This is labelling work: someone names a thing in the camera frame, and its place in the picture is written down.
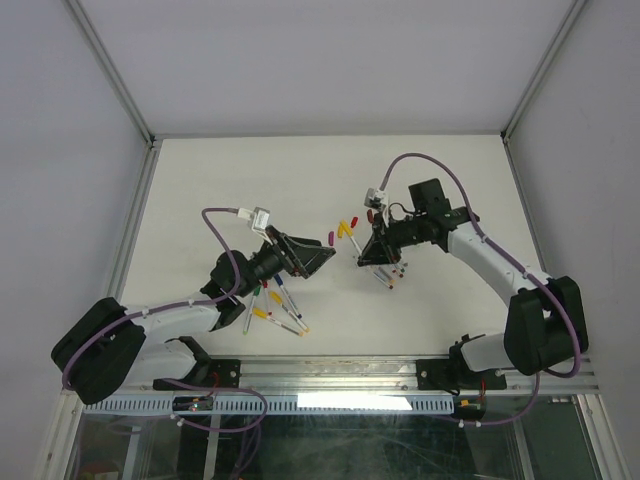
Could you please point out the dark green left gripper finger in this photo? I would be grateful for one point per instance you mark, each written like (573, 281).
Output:
(297, 248)
(312, 259)

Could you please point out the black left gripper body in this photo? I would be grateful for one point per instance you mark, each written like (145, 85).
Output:
(277, 256)

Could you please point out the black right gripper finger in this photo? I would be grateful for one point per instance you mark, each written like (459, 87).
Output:
(378, 247)
(373, 259)

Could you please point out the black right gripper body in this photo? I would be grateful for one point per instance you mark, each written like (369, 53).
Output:
(400, 233)

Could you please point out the red cap marker group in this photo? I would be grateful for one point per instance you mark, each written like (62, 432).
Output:
(386, 277)

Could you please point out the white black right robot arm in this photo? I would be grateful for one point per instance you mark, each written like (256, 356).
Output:
(545, 322)

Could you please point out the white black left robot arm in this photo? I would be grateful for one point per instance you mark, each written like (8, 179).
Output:
(112, 346)

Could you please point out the blue cap marker pen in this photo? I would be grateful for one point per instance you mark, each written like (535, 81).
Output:
(287, 295)

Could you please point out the green cap marker pen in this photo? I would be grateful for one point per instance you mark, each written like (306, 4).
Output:
(249, 312)

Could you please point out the aluminium frame rail front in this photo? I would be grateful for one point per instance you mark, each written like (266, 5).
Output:
(383, 374)

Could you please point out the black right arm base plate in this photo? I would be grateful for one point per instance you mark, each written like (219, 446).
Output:
(446, 375)

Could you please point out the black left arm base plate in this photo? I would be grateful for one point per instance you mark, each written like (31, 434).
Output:
(220, 372)

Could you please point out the grey slotted cable duct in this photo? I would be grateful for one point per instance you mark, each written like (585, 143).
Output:
(299, 404)

